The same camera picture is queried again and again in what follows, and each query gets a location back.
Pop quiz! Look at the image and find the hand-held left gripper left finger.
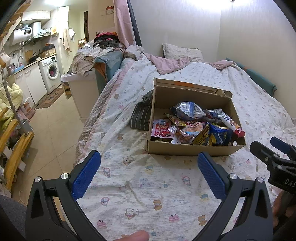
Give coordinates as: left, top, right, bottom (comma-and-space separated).
25, 150, 109, 241

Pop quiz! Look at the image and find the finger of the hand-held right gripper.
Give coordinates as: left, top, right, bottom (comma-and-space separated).
270, 136, 296, 161
250, 140, 282, 171

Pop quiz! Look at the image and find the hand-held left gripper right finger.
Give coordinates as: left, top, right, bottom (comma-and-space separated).
196, 152, 274, 241

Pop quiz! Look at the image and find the cardboard box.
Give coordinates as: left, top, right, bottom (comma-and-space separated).
147, 77, 246, 156

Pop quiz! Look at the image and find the blue yellow snack packet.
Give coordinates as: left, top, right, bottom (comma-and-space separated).
209, 123, 234, 146

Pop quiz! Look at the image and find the white snack packet red end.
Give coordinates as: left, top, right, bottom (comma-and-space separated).
218, 113, 246, 138

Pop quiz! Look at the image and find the brown cookie packet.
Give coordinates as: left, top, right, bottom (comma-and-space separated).
165, 113, 186, 127

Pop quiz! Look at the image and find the small pink snack packet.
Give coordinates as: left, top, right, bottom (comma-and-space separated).
150, 118, 173, 139

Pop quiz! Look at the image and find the blue white snack packet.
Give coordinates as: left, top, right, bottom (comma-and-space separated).
170, 101, 207, 121

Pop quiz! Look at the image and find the person's right hand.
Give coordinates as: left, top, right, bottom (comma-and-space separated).
272, 192, 296, 230

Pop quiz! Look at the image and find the person's left hand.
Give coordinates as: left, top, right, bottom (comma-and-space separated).
121, 230, 150, 241

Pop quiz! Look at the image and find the checkered bedsheet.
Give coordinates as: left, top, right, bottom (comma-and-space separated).
76, 67, 130, 163

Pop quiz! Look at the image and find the printed white quilt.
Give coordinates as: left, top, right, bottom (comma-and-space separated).
74, 45, 296, 241

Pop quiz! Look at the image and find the wooden rack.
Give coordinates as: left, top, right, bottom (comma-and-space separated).
0, 111, 36, 191

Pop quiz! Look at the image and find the teal mattress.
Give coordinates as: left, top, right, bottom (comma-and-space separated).
225, 57, 277, 97

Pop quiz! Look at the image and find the dark striped cloth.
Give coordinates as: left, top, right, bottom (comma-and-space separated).
130, 90, 154, 131

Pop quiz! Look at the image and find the brown floor rug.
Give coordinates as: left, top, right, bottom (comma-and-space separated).
35, 87, 64, 110

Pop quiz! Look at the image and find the grey cloth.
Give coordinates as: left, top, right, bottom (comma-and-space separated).
0, 194, 28, 241

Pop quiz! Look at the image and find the pink printed box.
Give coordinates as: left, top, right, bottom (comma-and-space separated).
17, 103, 37, 119

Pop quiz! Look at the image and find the white washing machine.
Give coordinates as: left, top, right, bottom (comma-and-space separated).
38, 55, 62, 94

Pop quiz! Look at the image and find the yellow cloth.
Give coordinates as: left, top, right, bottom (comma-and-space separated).
0, 83, 24, 121

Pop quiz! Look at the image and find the white floor cabinet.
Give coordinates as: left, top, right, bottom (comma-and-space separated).
13, 62, 48, 105

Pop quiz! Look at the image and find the teal folded bedding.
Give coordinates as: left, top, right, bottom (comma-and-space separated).
93, 49, 125, 96

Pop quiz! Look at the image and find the pile of clothes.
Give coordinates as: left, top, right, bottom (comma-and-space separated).
69, 31, 121, 77

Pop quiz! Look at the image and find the pink blanket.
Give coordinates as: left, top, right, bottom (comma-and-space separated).
125, 45, 237, 75

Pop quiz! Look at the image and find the brown box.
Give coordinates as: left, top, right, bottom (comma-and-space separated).
40, 47, 57, 59

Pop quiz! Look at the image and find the pale pillow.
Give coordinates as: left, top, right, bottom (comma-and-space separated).
162, 43, 204, 63

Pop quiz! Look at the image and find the hanging white towel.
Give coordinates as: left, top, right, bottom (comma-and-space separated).
61, 27, 76, 51

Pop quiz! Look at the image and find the white water heater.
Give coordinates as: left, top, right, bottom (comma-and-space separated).
12, 26, 33, 46

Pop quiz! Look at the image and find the pink curtain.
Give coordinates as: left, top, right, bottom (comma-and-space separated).
113, 0, 136, 48

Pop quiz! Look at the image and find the wooden staircase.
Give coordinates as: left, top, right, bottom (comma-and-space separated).
0, 0, 32, 54

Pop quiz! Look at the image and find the white wall cabinet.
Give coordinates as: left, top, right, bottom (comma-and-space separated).
21, 10, 52, 23

